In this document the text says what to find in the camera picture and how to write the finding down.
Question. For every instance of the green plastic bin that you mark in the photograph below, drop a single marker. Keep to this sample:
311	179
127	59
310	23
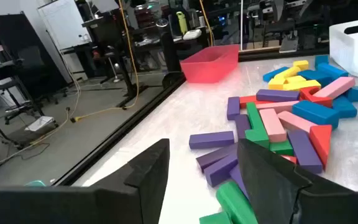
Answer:
35	183

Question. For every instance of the green bottle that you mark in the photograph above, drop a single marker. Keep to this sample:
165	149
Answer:
182	22

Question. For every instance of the yellow cylinder block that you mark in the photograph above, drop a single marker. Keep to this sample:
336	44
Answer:
287	72

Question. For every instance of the white plastic bin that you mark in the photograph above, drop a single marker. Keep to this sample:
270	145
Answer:
356	53

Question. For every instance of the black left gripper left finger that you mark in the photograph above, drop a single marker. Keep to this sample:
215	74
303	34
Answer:
73	205

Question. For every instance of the red plastic bin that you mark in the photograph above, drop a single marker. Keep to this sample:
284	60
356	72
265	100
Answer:
210	67

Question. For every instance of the black aluminium table frame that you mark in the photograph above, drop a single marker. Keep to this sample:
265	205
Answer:
121	133

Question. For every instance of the white table mat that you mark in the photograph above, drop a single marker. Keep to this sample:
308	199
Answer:
197	105

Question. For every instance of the red triangle block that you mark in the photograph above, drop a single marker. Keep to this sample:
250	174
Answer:
320	140

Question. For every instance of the white device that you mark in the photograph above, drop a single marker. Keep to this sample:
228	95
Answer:
192	34

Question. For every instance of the pink block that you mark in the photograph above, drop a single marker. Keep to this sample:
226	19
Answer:
334	87
295	122
277	106
272	124

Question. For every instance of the black standing desk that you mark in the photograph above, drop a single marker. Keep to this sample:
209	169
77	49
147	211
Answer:
110	46

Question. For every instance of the green cylinder block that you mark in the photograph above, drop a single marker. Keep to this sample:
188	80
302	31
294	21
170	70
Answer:
233	199

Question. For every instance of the red arch block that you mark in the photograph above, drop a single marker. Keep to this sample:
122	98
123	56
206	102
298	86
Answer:
319	101

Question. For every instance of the purple block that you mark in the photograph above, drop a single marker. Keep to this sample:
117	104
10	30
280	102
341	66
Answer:
219	169
235	177
277	95
304	152
233	107
213	157
242	124
211	140

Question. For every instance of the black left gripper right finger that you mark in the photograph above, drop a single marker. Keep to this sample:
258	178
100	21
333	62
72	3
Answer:
291	202

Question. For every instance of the black frame clamp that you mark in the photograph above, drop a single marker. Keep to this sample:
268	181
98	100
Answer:
172	79

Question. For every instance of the long green block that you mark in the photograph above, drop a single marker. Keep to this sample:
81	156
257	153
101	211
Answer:
255	116

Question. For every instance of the white board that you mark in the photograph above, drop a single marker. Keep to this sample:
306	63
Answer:
64	25

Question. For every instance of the white box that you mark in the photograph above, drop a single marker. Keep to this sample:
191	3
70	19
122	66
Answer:
39	124

